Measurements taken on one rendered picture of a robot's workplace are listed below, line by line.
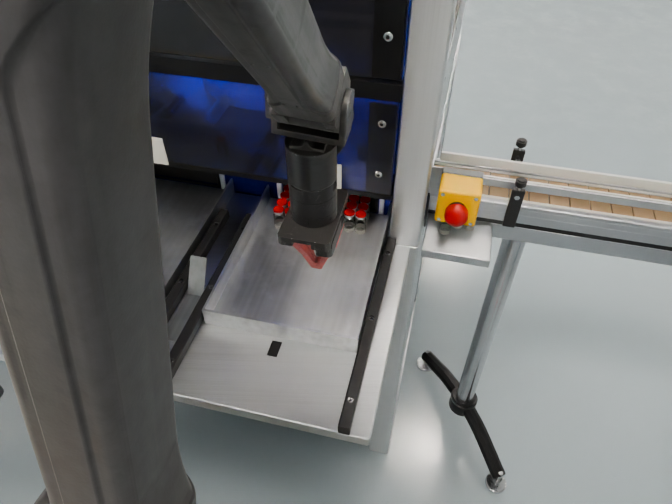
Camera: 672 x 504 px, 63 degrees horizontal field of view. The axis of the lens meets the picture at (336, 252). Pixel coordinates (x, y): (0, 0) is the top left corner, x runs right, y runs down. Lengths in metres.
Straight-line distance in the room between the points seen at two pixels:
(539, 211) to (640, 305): 1.32
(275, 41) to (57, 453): 0.24
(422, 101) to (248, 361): 0.49
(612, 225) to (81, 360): 1.04
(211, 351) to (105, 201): 0.74
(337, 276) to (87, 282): 0.82
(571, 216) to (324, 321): 0.52
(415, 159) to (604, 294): 1.55
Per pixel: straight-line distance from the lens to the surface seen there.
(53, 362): 0.22
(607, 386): 2.09
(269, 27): 0.33
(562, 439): 1.93
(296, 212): 0.65
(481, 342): 1.48
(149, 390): 0.25
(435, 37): 0.83
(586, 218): 1.14
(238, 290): 0.98
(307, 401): 0.84
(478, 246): 1.08
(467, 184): 0.97
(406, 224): 1.02
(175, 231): 1.12
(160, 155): 1.10
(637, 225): 1.16
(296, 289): 0.97
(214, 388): 0.87
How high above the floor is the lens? 1.61
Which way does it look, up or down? 45 degrees down
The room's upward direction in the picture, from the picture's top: straight up
